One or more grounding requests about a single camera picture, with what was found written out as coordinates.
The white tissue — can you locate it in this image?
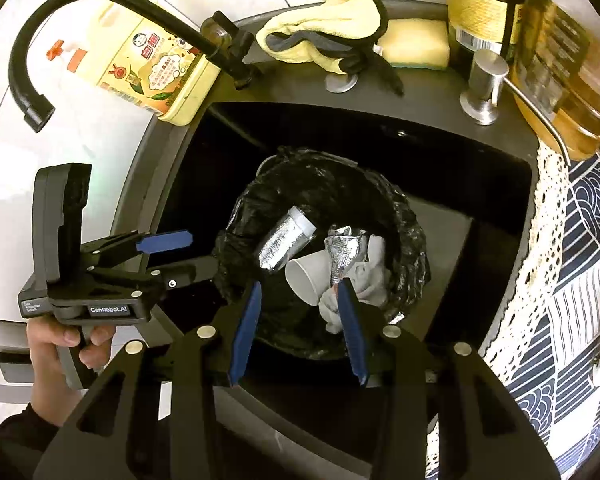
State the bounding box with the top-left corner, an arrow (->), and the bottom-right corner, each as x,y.
318,235 -> 390,335

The white paper cup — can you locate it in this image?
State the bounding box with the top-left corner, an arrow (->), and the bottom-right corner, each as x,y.
285,249 -> 332,306

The silver foil bag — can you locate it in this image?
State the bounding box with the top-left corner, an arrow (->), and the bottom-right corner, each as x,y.
256,206 -> 317,273

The person's left forearm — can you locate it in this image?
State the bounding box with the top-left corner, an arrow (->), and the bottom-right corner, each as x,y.
0,404 -> 59,479

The black trash bin with bag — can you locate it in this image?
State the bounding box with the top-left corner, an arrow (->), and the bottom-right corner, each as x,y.
213,148 -> 430,360

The dark kitchen sink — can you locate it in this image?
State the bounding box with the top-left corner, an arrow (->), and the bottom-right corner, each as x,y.
109,0 -> 541,480

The person's left hand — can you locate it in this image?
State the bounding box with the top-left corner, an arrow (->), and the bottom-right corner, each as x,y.
25,316 -> 118,428

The yellow dish soap bottle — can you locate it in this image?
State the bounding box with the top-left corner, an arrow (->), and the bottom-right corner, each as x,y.
46,0 -> 205,117

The blue patterned tablecloth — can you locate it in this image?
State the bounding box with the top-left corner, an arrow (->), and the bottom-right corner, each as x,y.
424,138 -> 600,480

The black curved faucet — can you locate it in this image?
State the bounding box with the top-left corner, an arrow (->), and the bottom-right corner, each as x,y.
8,0 -> 259,132

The yellow cleaning cloth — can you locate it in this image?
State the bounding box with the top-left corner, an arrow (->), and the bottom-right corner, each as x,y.
256,0 -> 404,96

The yellow sponge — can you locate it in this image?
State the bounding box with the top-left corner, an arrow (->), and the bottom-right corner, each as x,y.
377,18 -> 450,70

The large cooking oil jug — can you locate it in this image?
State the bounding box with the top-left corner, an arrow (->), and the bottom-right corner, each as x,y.
510,0 -> 600,160

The green yellow label bottle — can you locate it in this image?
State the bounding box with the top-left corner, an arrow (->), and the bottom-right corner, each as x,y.
446,0 -> 524,77

